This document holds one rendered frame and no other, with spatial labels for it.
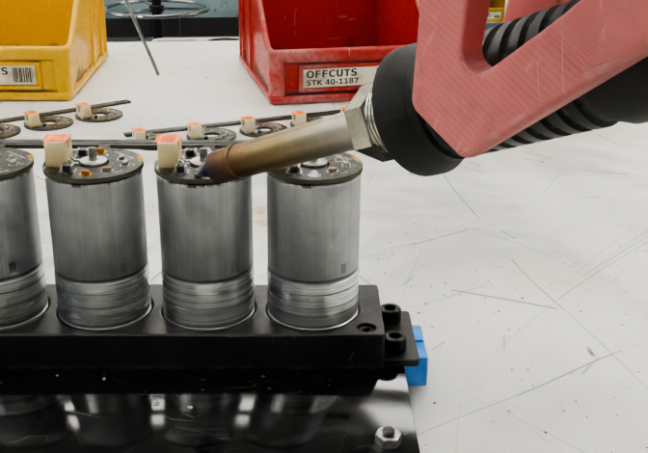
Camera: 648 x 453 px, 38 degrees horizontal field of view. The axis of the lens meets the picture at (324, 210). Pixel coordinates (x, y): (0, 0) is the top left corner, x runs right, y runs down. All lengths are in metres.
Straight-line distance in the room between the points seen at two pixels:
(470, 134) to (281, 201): 0.09
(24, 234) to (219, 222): 0.05
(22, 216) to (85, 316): 0.03
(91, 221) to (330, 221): 0.06
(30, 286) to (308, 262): 0.07
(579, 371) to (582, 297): 0.05
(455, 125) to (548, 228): 0.22
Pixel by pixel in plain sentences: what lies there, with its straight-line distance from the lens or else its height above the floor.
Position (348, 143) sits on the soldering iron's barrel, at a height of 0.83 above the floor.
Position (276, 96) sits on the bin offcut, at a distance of 0.53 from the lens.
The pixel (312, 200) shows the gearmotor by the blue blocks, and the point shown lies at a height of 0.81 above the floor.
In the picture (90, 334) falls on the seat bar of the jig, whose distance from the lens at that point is 0.25.
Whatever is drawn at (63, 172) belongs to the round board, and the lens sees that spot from 0.24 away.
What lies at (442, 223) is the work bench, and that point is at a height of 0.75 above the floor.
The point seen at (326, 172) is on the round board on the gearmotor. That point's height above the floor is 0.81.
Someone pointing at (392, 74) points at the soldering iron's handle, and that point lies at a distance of 0.17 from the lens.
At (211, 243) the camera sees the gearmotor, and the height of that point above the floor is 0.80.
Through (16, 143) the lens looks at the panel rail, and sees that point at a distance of 0.27.
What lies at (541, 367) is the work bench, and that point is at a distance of 0.28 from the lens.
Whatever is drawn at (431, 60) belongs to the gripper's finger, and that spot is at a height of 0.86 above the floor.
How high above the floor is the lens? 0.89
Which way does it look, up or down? 21 degrees down
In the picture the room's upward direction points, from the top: 1 degrees clockwise
